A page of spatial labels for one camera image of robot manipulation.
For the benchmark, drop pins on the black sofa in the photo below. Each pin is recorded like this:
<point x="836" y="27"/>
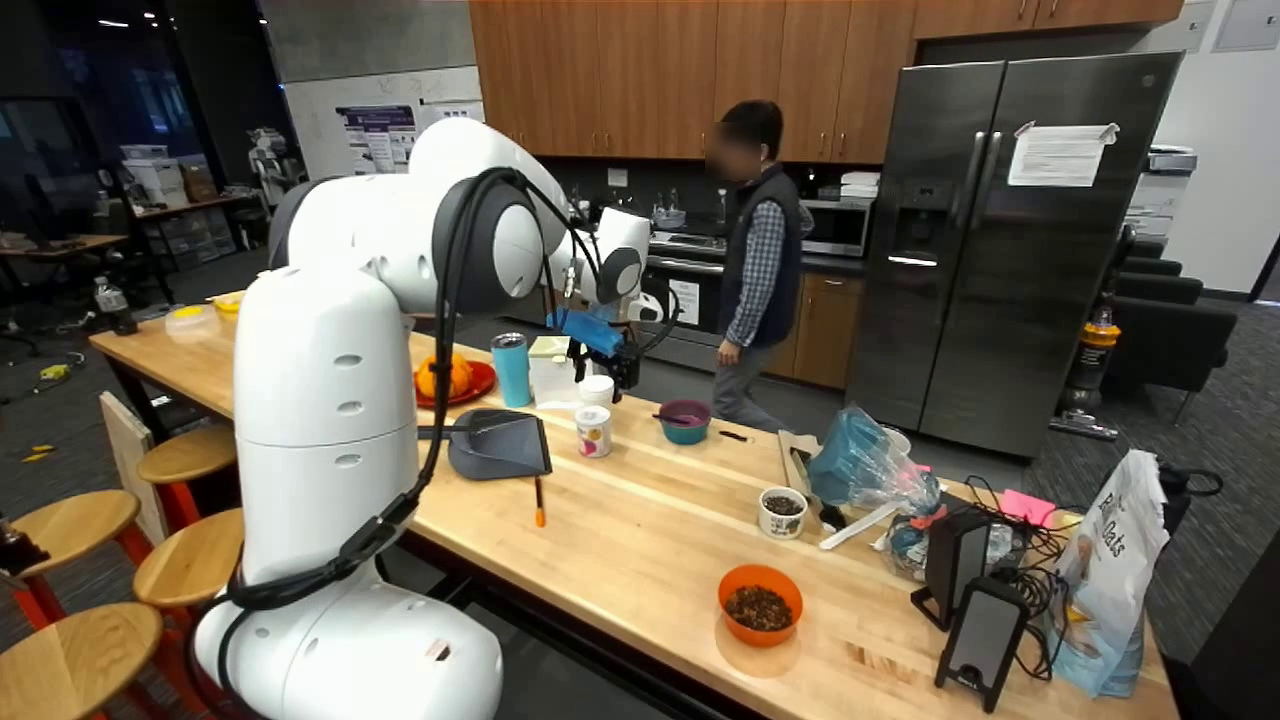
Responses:
<point x="1167" y="312"/>

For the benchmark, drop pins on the white rectangular box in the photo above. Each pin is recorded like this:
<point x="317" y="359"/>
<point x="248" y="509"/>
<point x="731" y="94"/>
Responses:
<point x="550" y="371"/>

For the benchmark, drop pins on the white paper sheet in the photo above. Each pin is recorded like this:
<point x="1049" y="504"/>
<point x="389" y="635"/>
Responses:
<point x="1061" y="158"/>

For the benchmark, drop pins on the pale wooden chair back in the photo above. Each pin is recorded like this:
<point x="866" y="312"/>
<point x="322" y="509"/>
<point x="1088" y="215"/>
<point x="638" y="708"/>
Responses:
<point x="120" y="446"/>

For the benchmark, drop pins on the teal tumbler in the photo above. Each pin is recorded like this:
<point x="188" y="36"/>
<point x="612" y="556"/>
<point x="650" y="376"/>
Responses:
<point x="513" y="371"/>

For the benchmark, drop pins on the person in dark vest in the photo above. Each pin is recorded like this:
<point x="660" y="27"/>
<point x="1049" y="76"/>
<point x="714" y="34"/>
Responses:
<point x="760" y="261"/>

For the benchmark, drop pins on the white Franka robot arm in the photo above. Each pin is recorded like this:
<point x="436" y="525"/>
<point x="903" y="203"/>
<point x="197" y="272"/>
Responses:
<point x="327" y="443"/>

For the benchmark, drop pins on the red plate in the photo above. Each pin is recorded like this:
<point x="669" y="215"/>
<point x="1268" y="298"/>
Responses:
<point x="468" y="386"/>

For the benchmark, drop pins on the blue plastic bag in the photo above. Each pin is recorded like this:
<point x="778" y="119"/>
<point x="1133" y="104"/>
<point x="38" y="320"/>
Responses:
<point x="860" y="460"/>

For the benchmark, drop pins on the white oven door label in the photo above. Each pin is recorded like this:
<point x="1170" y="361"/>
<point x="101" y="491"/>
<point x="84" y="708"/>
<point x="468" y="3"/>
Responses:
<point x="691" y="304"/>

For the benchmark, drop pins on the orange bowl with food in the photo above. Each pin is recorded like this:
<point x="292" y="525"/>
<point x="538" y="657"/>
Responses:
<point x="760" y="606"/>

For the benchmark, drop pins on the black speaker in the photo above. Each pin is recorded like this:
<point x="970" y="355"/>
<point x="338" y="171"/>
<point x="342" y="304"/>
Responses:
<point x="958" y="556"/>
<point x="981" y="641"/>

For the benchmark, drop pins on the teal and purple bowl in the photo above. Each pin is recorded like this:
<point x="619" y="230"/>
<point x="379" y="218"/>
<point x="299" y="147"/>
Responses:
<point x="687" y="424"/>

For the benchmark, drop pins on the person's bare hand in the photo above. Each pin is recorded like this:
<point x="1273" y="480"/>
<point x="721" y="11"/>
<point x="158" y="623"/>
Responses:
<point x="731" y="355"/>

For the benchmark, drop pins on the yellow bowl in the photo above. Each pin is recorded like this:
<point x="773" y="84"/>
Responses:
<point x="230" y="304"/>

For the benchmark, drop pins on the white stick utensil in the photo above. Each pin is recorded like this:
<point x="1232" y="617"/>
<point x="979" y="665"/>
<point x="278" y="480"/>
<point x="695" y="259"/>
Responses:
<point x="860" y="525"/>

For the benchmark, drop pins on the stainless steel oven range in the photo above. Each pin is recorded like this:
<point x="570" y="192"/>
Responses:
<point x="687" y="266"/>

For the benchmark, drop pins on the brown cabinets above refrigerator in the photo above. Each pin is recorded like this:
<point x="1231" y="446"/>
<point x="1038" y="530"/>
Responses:
<point x="1042" y="13"/>

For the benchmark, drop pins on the stainless steel refrigerator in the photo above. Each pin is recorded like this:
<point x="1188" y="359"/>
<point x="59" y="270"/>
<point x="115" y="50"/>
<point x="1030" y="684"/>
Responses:
<point x="1012" y="254"/>

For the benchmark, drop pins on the silver microwave oven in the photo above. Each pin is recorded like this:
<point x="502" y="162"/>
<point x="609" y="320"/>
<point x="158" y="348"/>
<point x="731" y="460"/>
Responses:
<point x="836" y="225"/>

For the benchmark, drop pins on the white wall poster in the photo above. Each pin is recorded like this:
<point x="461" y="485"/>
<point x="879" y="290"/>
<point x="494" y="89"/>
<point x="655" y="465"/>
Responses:
<point x="383" y="135"/>

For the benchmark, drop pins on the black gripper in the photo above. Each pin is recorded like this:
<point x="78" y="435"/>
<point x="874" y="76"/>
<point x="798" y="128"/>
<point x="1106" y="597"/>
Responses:
<point x="609" y="361"/>

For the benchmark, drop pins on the yellow upright vacuum cleaner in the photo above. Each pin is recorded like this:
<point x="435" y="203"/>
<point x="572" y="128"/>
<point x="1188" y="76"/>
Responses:
<point x="1088" y="365"/>

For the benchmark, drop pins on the black pen with orange cap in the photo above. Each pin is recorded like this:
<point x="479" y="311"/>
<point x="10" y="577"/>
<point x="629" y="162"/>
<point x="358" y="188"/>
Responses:
<point x="538" y="504"/>

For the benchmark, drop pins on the white printed paper bag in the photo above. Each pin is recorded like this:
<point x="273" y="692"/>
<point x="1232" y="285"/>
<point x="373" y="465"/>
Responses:
<point x="1113" y="585"/>

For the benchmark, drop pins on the clear plastic container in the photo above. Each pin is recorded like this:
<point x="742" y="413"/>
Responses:
<point x="184" y="325"/>

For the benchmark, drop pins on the pink sticky notepad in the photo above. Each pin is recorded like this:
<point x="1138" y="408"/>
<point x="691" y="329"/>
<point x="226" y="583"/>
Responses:
<point x="1025" y="509"/>

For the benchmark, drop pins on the wide brown wall cabinets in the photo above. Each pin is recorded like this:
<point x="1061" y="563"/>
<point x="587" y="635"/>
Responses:
<point x="601" y="74"/>

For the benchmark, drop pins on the small white cup dark contents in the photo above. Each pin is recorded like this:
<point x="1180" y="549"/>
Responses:
<point x="780" y="512"/>

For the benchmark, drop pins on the white labelled yogurt container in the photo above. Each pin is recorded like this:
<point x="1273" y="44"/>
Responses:
<point x="592" y="435"/>

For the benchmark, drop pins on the brown two-door base cabinet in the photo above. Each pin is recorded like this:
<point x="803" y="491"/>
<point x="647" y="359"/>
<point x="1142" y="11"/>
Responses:
<point x="816" y="335"/>

